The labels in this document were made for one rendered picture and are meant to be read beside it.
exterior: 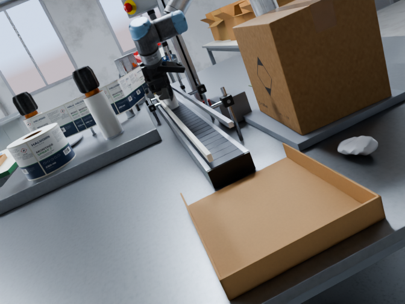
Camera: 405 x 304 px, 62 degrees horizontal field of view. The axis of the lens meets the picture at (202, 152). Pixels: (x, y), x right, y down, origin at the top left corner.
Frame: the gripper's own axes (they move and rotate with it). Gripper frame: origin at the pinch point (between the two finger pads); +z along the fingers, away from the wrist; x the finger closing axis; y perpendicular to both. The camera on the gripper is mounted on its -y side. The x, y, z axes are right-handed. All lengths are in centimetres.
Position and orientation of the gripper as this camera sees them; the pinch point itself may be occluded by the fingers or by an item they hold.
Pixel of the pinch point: (172, 97)
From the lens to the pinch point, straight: 141.0
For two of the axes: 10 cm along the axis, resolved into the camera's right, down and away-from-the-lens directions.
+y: -9.0, 4.3, -1.0
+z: 2.0, 6.0, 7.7
